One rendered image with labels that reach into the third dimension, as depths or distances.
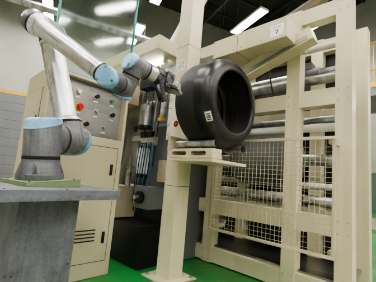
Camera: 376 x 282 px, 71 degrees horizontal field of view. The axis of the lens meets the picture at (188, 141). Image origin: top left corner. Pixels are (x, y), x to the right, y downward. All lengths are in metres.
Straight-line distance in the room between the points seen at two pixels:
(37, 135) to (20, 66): 10.05
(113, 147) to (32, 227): 0.87
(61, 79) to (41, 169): 0.49
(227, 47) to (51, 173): 1.53
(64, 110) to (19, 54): 10.01
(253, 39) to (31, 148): 1.55
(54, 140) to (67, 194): 0.27
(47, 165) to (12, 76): 10.00
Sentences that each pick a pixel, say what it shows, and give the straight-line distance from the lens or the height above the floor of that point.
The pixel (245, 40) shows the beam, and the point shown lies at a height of 1.71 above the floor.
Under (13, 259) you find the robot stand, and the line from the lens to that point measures 1.22.
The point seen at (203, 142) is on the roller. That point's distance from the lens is 1.59.
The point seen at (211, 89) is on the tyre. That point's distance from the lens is 1.53.
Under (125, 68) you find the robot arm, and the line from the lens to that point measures 1.30.
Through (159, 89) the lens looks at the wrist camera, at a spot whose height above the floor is 1.12.
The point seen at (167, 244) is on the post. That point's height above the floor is 0.23.
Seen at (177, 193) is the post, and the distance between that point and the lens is 1.83.
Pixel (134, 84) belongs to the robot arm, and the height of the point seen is 1.10.
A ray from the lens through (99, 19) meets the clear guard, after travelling 2.09.
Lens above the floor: 0.69
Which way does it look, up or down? 8 degrees up
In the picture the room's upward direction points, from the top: 5 degrees clockwise
